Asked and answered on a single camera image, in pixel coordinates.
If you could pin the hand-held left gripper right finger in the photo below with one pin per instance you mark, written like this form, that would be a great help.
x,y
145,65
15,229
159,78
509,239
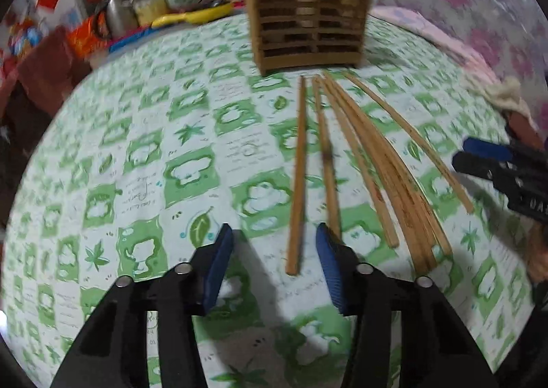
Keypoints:
x,y
332,268

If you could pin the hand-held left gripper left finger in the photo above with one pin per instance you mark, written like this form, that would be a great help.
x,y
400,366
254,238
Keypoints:
x,y
218,268

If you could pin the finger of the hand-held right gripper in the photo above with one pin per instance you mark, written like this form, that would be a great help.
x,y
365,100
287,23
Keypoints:
x,y
475,165
483,146

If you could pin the group of wooden chopsticks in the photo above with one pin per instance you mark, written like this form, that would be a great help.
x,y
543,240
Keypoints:
x,y
299,157

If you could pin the wooden utensil holder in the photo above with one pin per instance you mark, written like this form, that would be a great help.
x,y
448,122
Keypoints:
x,y
299,32

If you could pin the cream cloth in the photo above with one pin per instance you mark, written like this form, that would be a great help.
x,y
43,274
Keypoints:
x,y
505,92

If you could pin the pink folded cloth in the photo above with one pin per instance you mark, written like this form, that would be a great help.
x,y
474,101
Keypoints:
x,y
428,32

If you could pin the green printed tablecloth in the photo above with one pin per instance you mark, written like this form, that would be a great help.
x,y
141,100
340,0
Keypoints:
x,y
128,157

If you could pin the blue box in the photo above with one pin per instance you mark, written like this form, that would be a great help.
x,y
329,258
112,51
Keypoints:
x,y
128,39

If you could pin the yellow frying pan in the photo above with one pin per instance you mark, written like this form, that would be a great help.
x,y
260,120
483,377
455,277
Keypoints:
x,y
188,19

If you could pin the orange gift bag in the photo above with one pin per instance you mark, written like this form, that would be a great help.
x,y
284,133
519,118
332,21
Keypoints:
x,y
85,37

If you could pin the red plastic table cover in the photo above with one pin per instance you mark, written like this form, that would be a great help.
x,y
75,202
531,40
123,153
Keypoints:
x,y
43,67

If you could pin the yellow pot with lid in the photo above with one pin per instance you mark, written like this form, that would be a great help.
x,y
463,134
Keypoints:
x,y
150,7

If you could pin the steel electric kettle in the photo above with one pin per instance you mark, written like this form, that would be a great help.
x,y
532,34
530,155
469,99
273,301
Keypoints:
x,y
120,13

